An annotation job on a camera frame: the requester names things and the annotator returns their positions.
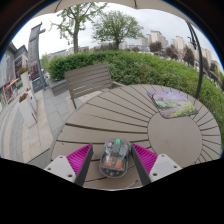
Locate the dense green tree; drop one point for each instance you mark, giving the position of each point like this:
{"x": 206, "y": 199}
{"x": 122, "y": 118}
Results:
{"x": 116, "y": 26}

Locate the green hedge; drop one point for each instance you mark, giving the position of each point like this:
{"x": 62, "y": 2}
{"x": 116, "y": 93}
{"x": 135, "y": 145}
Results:
{"x": 140, "y": 66}

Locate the black curved parasol pole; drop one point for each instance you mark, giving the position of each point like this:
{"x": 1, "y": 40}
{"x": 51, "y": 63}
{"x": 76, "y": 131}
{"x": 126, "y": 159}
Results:
{"x": 201, "y": 66}

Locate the grey slatted chair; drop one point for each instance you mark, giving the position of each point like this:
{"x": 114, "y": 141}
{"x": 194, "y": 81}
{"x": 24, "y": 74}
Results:
{"x": 88, "y": 80}

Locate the tall white planter box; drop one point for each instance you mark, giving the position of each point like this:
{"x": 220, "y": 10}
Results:
{"x": 26, "y": 80}
{"x": 26, "y": 113}

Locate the floral print mouse pad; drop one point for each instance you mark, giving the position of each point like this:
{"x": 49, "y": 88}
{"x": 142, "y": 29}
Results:
{"x": 173, "y": 105}

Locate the grey sign pylon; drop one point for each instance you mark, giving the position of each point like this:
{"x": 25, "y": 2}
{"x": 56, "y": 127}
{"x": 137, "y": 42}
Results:
{"x": 34, "y": 53}

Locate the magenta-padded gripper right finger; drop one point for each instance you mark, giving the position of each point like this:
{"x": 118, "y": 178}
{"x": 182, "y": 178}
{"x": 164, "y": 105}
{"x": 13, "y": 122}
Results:
{"x": 146, "y": 159}

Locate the transparent computer mouse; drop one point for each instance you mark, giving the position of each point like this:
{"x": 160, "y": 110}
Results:
{"x": 115, "y": 160}

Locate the sparse-leaved tree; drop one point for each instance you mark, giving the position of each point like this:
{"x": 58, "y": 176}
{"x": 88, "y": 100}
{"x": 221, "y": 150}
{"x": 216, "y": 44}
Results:
{"x": 76, "y": 40}

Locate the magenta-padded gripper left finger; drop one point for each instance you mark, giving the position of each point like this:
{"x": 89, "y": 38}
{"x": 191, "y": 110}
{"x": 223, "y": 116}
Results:
{"x": 78, "y": 160}

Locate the grey storefront building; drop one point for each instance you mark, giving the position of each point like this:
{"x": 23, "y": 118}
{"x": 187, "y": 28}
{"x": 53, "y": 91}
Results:
{"x": 10, "y": 66}

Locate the beige parasol canopy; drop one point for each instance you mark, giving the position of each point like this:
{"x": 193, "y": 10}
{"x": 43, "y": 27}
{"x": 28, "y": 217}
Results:
{"x": 156, "y": 4}

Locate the distant apartment buildings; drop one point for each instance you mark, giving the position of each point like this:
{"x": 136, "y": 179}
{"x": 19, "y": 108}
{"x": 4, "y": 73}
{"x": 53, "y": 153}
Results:
{"x": 155, "y": 36}

